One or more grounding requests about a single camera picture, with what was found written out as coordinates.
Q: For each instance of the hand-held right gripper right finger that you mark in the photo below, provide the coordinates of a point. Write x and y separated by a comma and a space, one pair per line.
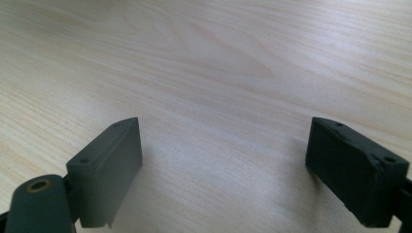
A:
353, 171

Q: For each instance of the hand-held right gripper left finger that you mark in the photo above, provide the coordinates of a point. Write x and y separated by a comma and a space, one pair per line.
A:
107, 174

